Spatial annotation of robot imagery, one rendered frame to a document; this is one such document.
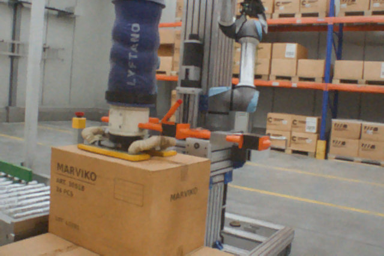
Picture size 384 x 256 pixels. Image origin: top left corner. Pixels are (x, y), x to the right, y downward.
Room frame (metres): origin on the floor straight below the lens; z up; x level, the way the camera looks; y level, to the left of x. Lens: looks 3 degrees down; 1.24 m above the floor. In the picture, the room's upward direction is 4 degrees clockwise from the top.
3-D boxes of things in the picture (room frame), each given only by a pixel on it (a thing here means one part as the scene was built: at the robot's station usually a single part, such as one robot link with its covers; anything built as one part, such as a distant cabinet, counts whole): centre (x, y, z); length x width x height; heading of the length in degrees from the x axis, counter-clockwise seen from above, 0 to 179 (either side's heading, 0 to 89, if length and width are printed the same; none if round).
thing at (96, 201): (1.72, 0.24, 0.74); 0.60 x 0.40 x 0.40; 56
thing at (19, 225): (1.93, 0.54, 0.58); 0.70 x 0.03 x 0.06; 146
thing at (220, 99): (2.13, -0.18, 1.20); 0.13 x 0.12 x 0.14; 83
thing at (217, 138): (1.47, -0.14, 1.07); 0.07 x 0.07 x 0.04; 56
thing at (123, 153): (1.65, 0.30, 0.97); 0.34 x 0.10 x 0.05; 56
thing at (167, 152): (1.81, 0.20, 0.97); 0.34 x 0.10 x 0.05; 56
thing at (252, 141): (1.39, -0.25, 1.07); 0.08 x 0.07 x 0.05; 56
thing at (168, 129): (1.59, 0.04, 1.07); 0.10 x 0.08 x 0.06; 146
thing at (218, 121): (2.13, -0.17, 1.09); 0.15 x 0.15 x 0.10
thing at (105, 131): (1.73, 0.25, 1.01); 0.34 x 0.25 x 0.06; 56
